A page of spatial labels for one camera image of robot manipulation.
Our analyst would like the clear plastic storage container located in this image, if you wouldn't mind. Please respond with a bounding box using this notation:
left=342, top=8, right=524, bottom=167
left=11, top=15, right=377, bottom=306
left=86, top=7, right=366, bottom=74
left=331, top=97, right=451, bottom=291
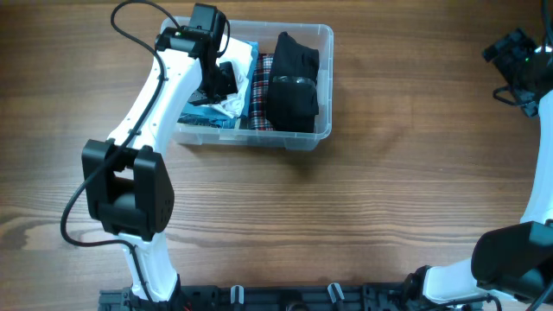
left=172, top=20, right=334, bottom=151

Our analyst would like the red blue plaid cloth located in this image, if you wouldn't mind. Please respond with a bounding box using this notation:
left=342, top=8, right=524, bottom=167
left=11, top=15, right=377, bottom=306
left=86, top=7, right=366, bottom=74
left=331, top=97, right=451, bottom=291
left=248, top=54, right=274, bottom=130

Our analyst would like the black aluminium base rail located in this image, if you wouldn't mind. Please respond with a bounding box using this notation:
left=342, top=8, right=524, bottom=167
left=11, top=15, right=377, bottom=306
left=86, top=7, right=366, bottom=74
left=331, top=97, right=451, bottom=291
left=98, top=282, right=483, bottom=311

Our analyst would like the black cloth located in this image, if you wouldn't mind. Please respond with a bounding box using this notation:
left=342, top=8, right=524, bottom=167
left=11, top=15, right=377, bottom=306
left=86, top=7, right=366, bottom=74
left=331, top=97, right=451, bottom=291
left=266, top=32, right=320, bottom=133

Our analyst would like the blue denim cloth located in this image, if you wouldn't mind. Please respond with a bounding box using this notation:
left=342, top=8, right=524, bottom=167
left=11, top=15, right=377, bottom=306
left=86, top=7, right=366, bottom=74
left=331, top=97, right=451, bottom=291
left=178, top=38, right=259, bottom=129

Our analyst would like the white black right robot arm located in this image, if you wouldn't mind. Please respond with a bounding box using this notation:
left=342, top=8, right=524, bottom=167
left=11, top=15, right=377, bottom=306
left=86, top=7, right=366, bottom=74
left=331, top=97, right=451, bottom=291
left=399, top=29, right=552, bottom=310

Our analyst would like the white t-shirt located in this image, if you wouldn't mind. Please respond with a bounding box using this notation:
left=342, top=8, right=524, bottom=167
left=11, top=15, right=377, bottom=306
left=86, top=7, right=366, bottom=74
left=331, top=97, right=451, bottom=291
left=207, top=37, right=258, bottom=121

